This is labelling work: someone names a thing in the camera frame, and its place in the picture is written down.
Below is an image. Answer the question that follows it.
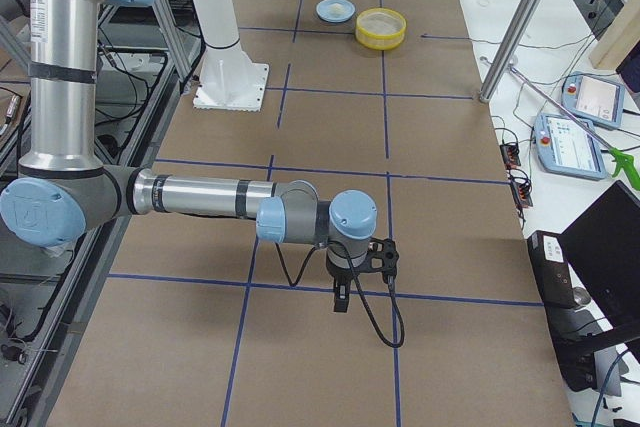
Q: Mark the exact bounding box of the far blue teach pendant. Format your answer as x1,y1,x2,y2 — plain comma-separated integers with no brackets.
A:
561,72,624,130

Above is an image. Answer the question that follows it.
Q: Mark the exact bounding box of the near blue teach pendant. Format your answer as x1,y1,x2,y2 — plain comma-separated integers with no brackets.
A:
533,113,608,180

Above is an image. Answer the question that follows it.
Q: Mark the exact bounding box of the silver green reacher grabber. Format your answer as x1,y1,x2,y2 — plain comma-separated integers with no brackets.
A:
479,55,637,193

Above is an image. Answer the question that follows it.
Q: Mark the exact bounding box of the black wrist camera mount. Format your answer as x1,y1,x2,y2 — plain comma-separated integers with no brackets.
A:
361,238,399,285

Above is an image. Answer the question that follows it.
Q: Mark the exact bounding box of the silver aluminium frame post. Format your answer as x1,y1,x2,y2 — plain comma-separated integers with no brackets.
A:
479,0,541,103

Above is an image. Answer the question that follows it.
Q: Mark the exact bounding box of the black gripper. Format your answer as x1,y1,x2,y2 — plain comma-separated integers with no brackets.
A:
330,266,352,313

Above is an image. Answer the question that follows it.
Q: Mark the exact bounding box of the blue teach pendant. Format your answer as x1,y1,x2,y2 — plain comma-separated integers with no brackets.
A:
561,72,624,130
533,113,608,180

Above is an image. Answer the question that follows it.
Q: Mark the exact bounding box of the light blue plate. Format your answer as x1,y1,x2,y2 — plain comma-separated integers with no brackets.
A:
315,0,356,24

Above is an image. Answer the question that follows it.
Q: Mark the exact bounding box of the yellow steamer basket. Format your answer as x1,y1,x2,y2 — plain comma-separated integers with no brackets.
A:
355,8,407,51

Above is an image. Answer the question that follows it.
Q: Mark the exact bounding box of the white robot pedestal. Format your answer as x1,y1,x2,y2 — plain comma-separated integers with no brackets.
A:
193,0,269,112

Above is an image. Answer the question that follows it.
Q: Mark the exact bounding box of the white steamed bun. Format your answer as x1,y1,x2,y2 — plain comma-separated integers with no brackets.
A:
327,3,346,17

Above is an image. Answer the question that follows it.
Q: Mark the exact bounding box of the black monitor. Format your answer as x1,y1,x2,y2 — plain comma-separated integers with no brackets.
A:
560,181,639,325

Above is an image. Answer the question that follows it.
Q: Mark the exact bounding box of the orange black adapter box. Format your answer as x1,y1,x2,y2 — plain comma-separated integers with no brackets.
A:
499,143,521,170

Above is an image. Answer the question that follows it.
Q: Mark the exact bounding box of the black desktop computer box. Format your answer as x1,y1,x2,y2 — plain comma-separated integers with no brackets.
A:
527,230,577,309

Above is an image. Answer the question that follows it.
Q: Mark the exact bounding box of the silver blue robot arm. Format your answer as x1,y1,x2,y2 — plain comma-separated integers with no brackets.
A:
1,0,377,312

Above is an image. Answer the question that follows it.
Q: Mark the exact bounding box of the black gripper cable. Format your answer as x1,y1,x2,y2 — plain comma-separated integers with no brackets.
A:
273,240,407,349

